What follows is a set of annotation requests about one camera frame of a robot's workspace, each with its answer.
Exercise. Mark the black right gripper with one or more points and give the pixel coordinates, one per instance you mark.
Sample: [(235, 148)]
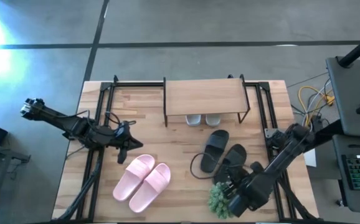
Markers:
[(240, 179)]

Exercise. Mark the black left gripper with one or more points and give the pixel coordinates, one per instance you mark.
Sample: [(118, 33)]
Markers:
[(121, 141)]

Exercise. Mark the black slide sandal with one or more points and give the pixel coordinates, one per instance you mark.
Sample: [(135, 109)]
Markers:
[(234, 155), (209, 161)]

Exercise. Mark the pale pink slide sandal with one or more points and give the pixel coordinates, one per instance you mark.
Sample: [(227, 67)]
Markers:
[(145, 193), (127, 183)]

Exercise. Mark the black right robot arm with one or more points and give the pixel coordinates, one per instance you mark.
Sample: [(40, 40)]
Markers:
[(279, 158)]

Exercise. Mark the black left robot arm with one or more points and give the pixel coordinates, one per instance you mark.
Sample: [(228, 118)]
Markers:
[(74, 126)]

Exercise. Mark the green artificial plant in pot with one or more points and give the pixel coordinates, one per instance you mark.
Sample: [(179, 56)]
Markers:
[(219, 200)]

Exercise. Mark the white box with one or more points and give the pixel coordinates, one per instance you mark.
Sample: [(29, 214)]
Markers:
[(310, 158)]

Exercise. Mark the black support beam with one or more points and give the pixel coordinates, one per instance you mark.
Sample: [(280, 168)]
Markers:
[(329, 132)]

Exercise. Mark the grey side desk top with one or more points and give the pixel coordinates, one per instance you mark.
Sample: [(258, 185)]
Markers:
[(351, 93)]

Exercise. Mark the black pole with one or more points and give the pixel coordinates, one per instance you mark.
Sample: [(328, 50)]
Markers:
[(357, 49)]

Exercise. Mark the wooden shelf with black frame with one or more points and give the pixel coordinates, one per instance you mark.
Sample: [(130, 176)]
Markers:
[(205, 96)]

